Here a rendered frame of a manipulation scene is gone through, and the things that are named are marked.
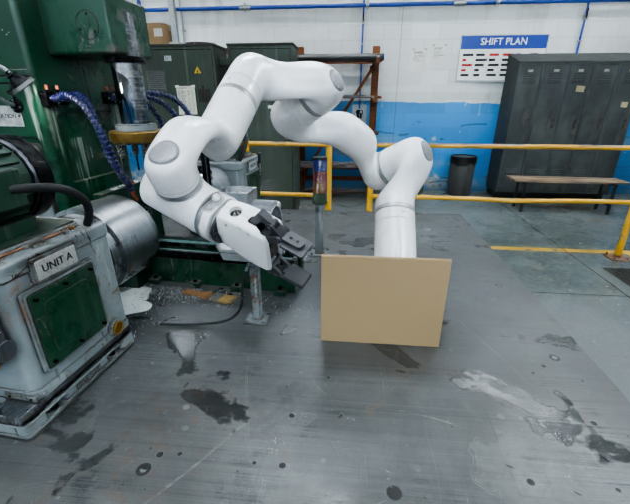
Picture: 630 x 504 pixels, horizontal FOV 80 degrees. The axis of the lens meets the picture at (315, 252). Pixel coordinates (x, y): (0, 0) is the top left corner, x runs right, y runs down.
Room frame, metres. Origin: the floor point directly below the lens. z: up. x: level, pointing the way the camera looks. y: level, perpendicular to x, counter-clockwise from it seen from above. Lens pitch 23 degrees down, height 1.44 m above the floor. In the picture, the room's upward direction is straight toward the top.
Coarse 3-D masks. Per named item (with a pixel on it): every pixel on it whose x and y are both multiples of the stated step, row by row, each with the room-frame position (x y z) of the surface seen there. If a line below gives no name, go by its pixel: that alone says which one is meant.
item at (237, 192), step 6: (228, 186) 1.31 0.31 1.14; (234, 186) 1.32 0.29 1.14; (240, 186) 1.31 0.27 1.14; (228, 192) 1.22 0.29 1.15; (234, 192) 1.26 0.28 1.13; (240, 192) 1.26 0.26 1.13; (246, 192) 1.22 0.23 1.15; (252, 192) 1.26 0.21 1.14; (240, 198) 1.21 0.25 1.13; (246, 198) 1.21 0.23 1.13; (252, 198) 1.26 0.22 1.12
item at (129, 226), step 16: (80, 208) 0.96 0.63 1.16; (96, 208) 0.98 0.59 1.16; (112, 208) 1.01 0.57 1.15; (128, 208) 1.05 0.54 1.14; (112, 224) 0.95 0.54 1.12; (128, 224) 0.99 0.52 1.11; (144, 224) 1.05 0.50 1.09; (112, 240) 0.92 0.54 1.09; (128, 240) 0.96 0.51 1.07; (144, 240) 1.02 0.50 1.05; (112, 256) 0.90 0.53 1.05; (128, 256) 0.94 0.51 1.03; (144, 256) 1.01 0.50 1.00; (128, 272) 0.94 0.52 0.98
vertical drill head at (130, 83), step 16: (128, 16) 1.31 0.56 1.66; (128, 32) 1.31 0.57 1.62; (112, 64) 1.29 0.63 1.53; (128, 64) 1.29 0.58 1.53; (128, 80) 1.29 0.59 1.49; (128, 96) 1.29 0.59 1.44; (144, 96) 1.33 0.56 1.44; (128, 112) 1.29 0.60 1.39; (144, 112) 1.31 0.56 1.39; (128, 128) 1.27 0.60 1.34; (144, 128) 1.28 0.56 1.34; (128, 144) 1.25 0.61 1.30; (144, 144) 1.26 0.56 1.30
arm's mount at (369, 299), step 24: (336, 264) 0.88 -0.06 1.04; (360, 264) 0.87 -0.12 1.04; (384, 264) 0.87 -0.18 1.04; (408, 264) 0.86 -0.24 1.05; (432, 264) 0.85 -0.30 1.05; (336, 288) 0.88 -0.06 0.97; (360, 288) 0.87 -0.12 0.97; (384, 288) 0.86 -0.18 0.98; (408, 288) 0.86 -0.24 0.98; (432, 288) 0.85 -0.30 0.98; (336, 312) 0.88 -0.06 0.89; (360, 312) 0.87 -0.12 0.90; (384, 312) 0.86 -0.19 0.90; (408, 312) 0.86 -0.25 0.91; (432, 312) 0.85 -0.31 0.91; (336, 336) 0.88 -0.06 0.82; (360, 336) 0.87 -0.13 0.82; (384, 336) 0.86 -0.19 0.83; (408, 336) 0.86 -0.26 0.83; (432, 336) 0.85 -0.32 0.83
